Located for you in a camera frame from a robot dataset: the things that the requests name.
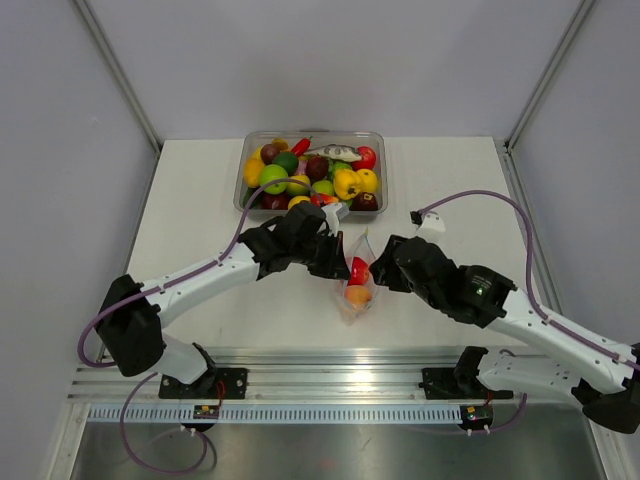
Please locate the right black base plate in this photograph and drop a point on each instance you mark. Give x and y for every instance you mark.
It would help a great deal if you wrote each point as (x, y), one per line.
(441, 383)

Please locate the dark green avocado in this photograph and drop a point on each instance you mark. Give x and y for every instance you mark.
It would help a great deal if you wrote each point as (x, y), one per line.
(288, 161)

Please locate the dark purple plum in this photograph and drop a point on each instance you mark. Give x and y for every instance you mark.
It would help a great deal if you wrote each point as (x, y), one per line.
(317, 168)

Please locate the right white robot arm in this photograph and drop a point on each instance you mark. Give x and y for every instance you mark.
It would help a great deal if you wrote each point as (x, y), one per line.
(585, 370)

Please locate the aluminium frame post right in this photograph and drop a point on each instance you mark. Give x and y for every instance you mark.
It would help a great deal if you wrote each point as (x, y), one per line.
(550, 71)

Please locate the red strawberry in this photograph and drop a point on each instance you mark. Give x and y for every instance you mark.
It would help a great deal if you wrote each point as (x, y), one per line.
(322, 199)

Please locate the red tomato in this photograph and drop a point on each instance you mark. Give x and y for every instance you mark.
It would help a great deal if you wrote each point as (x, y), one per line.
(368, 159)

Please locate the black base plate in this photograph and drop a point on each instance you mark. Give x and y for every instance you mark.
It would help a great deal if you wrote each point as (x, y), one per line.
(441, 383)
(225, 383)

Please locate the green apple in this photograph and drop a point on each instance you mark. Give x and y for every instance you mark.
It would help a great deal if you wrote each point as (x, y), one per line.
(272, 179)

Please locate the red chili pepper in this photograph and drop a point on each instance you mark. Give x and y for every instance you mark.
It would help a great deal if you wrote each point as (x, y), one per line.
(301, 146)

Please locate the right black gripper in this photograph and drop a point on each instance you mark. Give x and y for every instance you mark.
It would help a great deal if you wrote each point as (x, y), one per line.
(384, 268)

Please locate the aluminium frame post left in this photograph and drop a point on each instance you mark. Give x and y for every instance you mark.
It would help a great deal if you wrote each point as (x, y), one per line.
(98, 36)

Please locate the clear plastic food container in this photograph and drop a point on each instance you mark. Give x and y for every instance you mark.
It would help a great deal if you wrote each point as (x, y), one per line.
(299, 186)

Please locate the dark maroon fruit front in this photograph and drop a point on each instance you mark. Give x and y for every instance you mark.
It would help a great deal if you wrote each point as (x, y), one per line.
(274, 201)

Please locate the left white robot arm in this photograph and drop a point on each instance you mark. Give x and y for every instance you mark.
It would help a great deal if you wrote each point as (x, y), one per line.
(135, 314)

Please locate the yellow bell pepper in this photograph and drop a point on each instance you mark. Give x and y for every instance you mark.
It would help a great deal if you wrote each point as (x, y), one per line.
(347, 184)

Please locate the yellow orange fruit right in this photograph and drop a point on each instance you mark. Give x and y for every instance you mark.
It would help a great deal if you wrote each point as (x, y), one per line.
(369, 180)

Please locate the aluminium mounting rail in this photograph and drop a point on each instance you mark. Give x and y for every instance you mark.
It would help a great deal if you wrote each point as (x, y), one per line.
(315, 376)

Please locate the aluminium frame post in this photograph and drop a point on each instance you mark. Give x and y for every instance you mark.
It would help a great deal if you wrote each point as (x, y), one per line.
(550, 71)
(98, 36)

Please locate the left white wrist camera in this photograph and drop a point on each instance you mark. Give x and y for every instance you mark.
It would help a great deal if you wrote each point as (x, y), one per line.
(335, 212)

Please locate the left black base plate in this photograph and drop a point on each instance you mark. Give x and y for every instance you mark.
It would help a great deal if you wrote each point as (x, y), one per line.
(225, 383)

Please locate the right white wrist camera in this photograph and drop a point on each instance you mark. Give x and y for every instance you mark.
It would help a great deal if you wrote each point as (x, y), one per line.
(429, 222)

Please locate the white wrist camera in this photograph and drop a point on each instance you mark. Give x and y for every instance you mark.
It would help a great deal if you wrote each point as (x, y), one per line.
(429, 222)
(335, 212)

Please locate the clear zip top bag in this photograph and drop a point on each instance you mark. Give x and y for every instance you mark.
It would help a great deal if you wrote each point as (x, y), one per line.
(361, 247)

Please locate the purple passion fruit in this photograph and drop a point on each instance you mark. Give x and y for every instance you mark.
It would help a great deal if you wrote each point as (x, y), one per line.
(268, 153)

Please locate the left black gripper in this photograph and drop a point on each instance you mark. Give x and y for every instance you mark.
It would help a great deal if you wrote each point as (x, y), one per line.
(335, 267)

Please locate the white slotted cable duct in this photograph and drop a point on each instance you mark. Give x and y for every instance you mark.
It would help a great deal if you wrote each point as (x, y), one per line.
(278, 414)

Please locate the dark red apple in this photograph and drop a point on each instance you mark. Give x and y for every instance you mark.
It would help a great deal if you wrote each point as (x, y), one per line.
(364, 202)

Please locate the yellow lemon left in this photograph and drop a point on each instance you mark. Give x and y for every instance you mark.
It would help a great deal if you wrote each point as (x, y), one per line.
(252, 171)

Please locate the grey toy fish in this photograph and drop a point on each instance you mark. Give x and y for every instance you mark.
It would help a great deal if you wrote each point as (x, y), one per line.
(343, 153)

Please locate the orange peach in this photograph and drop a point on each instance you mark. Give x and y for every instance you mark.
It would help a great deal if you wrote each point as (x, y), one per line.
(358, 297)

